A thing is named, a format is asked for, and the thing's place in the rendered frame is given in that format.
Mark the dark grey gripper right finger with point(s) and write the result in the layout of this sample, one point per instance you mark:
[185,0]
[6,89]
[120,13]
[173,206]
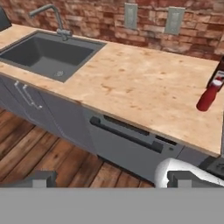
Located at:
[180,178]

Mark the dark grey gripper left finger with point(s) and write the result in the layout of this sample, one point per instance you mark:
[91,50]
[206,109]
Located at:
[43,178]

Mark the red ketchup bottle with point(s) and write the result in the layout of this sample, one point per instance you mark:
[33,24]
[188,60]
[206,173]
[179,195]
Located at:
[208,96]

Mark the white curved object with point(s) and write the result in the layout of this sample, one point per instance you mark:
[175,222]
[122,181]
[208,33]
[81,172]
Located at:
[163,172]

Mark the narrow grey cupboard front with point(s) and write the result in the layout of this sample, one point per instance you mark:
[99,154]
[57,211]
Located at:
[194,156]

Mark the grey cupboard door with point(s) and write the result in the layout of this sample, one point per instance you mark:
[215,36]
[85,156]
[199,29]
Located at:
[11,99]
[64,119]

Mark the grey dishwasher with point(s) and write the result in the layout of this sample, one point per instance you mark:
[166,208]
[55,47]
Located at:
[125,145]

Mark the dark brown labelled bottle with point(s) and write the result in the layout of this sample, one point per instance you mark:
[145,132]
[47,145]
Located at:
[217,74]

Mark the dark grey sink basin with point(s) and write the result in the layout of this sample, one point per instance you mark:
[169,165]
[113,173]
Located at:
[49,57]

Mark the grey metal tap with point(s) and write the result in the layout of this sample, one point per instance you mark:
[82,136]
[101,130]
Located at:
[59,27]

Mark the dark grey appliance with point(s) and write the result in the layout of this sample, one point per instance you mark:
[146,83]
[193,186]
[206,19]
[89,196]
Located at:
[4,19]

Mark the grey wall socket plate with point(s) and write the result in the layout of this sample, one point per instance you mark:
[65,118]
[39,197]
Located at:
[174,20]
[131,16]

